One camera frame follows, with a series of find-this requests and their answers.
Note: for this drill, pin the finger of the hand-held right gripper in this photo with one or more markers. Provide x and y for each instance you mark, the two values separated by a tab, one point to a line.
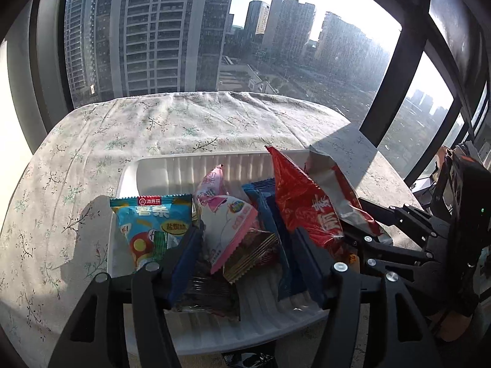
391	258
410	220

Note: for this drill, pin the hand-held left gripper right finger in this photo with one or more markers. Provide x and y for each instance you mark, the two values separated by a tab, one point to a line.
311	272

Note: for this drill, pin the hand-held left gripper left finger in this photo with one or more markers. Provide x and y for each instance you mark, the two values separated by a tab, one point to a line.
187	264

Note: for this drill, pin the light blue cartoon snack packet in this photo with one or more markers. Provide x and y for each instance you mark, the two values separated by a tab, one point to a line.
153	218

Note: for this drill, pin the pink white snack packet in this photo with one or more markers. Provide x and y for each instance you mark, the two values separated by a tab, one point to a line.
226	222

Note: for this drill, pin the gold striped candy packet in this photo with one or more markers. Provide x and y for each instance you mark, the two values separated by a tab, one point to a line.
249	253

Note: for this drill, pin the blue cake packet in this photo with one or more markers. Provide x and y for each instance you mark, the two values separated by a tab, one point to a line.
268	218

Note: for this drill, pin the red snack bag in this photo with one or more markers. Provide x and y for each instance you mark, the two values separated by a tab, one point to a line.
303	199

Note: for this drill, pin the silver red-edged snack packet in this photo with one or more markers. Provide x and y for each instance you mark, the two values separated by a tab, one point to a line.
333	184

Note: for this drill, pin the white plastic tray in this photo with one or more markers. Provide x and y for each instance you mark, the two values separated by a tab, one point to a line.
172	172

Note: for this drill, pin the floral tablecloth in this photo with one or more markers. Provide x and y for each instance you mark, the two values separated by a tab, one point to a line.
115	130

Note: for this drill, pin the grey high-rise building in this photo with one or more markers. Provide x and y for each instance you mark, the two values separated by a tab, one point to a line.
165	27

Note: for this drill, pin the black window frame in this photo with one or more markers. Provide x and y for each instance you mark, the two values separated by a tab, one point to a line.
383	96

